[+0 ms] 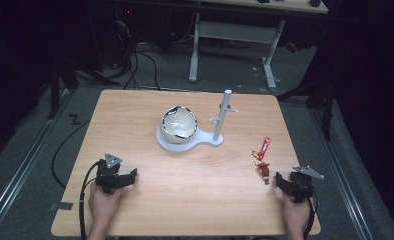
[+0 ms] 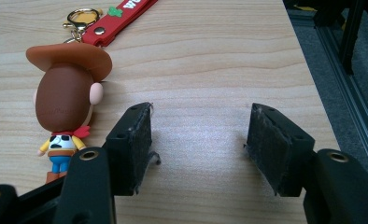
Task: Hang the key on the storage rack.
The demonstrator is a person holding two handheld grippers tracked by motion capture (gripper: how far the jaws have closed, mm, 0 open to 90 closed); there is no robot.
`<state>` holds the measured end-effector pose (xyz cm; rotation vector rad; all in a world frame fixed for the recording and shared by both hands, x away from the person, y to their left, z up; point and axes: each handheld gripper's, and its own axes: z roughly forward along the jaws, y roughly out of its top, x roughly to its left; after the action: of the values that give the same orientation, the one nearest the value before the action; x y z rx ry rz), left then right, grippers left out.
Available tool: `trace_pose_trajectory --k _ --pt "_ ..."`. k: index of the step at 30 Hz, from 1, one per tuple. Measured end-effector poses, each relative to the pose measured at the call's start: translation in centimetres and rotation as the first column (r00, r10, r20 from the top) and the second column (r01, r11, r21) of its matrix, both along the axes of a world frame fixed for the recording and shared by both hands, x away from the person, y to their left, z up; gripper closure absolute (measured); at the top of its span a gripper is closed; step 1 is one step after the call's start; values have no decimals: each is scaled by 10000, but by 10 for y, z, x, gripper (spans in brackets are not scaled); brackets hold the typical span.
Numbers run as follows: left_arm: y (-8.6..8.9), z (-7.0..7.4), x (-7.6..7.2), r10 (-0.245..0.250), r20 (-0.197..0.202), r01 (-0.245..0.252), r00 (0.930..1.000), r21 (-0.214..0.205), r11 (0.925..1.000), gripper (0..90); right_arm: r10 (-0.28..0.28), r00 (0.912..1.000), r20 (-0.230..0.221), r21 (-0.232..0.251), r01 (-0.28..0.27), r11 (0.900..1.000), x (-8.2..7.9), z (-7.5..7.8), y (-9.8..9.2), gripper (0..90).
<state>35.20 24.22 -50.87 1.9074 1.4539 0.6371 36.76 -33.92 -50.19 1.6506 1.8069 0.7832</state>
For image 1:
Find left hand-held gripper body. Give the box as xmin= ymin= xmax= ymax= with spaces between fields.
xmin=95 ymin=153 xmax=123 ymax=195

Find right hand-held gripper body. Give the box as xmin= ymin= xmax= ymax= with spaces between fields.
xmin=289 ymin=165 xmax=325 ymax=204

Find red keychain with strap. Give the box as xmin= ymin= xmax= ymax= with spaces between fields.
xmin=251 ymin=136 xmax=272 ymax=185

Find person's right hand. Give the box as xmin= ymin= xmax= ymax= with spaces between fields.
xmin=282 ymin=193 xmax=315 ymax=234

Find person's left hand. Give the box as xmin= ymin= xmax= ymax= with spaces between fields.
xmin=88 ymin=182 xmax=123 ymax=232

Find grey tape strip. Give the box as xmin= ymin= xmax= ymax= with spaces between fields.
xmin=56 ymin=201 xmax=75 ymax=211

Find white glossy bowl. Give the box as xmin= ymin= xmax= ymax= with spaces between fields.
xmin=158 ymin=105 xmax=199 ymax=145

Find black stand legs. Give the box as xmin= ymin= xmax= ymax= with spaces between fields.
xmin=276 ymin=71 xmax=338 ymax=142
xmin=46 ymin=54 xmax=122 ymax=120

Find white stand with pole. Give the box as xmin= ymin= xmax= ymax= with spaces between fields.
xmin=155 ymin=88 xmax=239 ymax=154

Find small red object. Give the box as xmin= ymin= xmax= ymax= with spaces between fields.
xmin=285 ymin=41 xmax=300 ymax=54

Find white-legged wooden desk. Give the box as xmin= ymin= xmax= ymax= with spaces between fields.
xmin=187 ymin=0 xmax=330 ymax=92

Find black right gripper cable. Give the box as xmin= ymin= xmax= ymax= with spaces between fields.
xmin=302 ymin=195 xmax=320 ymax=240

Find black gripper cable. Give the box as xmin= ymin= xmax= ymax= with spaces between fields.
xmin=302 ymin=195 xmax=320 ymax=240
xmin=78 ymin=161 xmax=101 ymax=240

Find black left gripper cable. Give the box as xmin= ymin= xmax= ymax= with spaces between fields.
xmin=78 ymin=161 xmax=101 ymax=240

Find metal floor rail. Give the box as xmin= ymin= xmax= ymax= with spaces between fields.
xmin=0 ymin=89 xmax=73 ymax=236
xmin=308 ymin=107 xmax=375 ymax=240

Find black floor cable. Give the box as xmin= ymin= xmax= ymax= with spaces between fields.
xmin=50 ymin=118 xmax=91 ymax=190

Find bundle of black cables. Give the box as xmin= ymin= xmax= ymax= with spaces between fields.
xmin=113 ymin=18 xmax=162 ymax=92

